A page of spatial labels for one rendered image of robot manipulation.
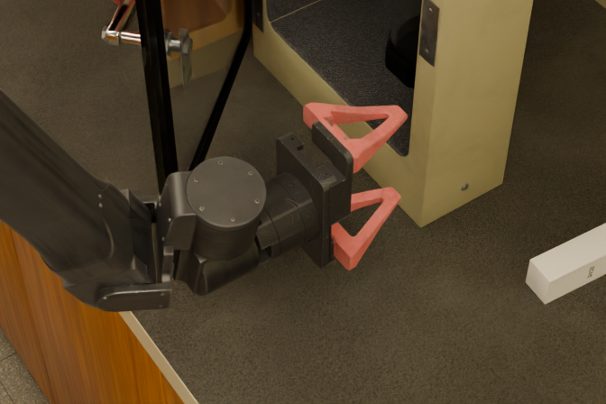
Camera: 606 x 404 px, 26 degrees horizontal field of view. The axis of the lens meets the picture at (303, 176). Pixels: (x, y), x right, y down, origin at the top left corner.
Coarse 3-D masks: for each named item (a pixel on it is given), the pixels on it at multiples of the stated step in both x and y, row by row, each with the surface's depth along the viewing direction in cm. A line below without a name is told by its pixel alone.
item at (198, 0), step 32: (192, 0) 122; (224, 0) 134; (192, 32) 124; (224, 32) 136; (192, 64) 126; (224, 64) 138; (192, 96) 128; (192, 128) 130; (160, 160) 121; (192, 160) 132; (160, 192) 125
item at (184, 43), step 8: (184, 32) 116; (168, 40) 115; (176, 40) 116; (184, 40) 115; (168, 48) 116; (176, 48) 116; (184, 48) 115; (184, 56) 116; (184, 64) 117; (184, 72) 117; (184, 80) 118; (184, 88) 119
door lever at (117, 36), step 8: (128, 0) 119; (120, 8) 118; (128, 8) 118; (120, 16) 118; (128, 16) 118; (112, 24) 117; (120, 24) 117; (128, 24) 118; (104, 32) 117; (112, 32) 116; (120, 32) 116; (128, 32) 116; (136, 32) 116; (104, 40) 117; (112, 40) 117; (120, 40) 117; (128, 40) 116; (136, 40) 116
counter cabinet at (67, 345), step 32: (0, 224) 187; (0, 256) 198; (32, 256) 176; (0, 288) 212; (32, 288) 186; (0, 320) 227; (32, 320) 198; (64, 320) 177; (96, 320) 159; (32, 352) 211; (64, 352) 187; (96, 352) 167; (128, 352) 152; (64, 384) 199; (96, 384) 177; (128, 384) 159; (160, 384) 145
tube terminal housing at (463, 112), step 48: (432, 0) 115; (480, 0) 116; (528, 0) 121; (288, 48) 145; (480, 48) 121; (336, 96) 139; (432, 96) 122; (480, 96) 126; (384, 144) 135; (432, 144) 127; (480, 144) 132; (432, 192) 133; (480, 192) 138
